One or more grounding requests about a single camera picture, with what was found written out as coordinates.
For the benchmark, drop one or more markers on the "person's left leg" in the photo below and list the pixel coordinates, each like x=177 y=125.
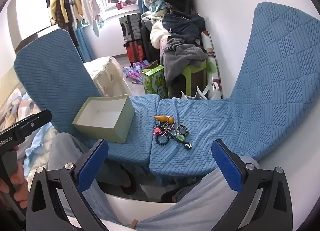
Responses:
x=65 y=150

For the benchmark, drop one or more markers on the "person's leg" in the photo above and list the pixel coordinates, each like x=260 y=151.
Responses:
x=200 y=201
x=65 y=150

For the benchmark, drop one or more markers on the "green plastic stool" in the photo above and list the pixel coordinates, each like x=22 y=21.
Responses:
x=186 y=73

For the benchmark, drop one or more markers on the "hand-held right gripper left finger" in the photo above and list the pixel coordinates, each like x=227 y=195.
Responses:
x=92 y=166

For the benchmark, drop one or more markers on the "navy jacket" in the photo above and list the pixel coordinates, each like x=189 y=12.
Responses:
x=185 y=25

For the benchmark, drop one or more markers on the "grey fleece towel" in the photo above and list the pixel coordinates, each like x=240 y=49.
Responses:
x=182 y=53

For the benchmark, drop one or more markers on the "pastel patterned quilt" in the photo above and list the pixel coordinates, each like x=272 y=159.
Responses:
x=15 y=105

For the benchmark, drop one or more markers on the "green translucent hair clip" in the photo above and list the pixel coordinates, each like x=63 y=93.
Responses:
x=180 y=136

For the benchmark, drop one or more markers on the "red suitcase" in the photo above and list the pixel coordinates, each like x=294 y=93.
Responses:
x=135 y=52

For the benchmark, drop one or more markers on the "black slipper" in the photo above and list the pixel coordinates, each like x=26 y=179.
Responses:
x=172 y=194
x=128 y=188

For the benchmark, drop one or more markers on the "blue textured sofa cover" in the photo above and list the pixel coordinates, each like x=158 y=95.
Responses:
x=212 y=110

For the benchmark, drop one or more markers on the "floral rolled mat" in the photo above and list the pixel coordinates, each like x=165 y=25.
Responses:
x=212 y=70

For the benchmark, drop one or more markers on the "brown wooden hair clip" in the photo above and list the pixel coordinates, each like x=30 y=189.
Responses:
x=165 y=118

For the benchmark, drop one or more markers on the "white cabinet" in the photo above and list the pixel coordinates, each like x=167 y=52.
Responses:
x=30 y=10

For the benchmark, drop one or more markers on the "row of hanging clothes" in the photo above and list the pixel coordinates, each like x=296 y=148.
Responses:
x=75 y=0

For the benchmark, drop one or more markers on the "green cardboard box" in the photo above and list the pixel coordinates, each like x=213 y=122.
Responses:
x=105 y=130

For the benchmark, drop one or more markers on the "person's right leg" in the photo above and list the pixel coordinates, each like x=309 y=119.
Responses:
x=200 y=201

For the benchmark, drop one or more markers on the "grey suitcase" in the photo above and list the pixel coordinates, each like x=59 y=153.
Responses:
x=130 y=28

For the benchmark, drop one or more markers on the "white tote bag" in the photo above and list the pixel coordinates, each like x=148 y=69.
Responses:
x=200 y=94

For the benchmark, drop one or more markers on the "person's left hand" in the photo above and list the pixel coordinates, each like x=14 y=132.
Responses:
x=18 y=186

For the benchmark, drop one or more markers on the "green printed carton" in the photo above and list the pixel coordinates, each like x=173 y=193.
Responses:
x=155 y=83

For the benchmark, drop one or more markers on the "black suitcase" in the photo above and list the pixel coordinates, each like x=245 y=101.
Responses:
x=147 y=45

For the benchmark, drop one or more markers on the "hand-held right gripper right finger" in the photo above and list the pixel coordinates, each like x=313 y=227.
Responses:
x=227 y=168

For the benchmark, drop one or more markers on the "cream garment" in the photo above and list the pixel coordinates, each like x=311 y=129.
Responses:
x=157 y=33

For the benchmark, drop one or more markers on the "lace covered table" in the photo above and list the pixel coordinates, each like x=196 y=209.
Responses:
x=107 y=75

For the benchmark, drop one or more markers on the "pink flower pot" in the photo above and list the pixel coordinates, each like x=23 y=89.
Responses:
x=119 y=5

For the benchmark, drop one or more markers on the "colourful cloth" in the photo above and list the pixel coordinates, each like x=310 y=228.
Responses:
x=135 y=70

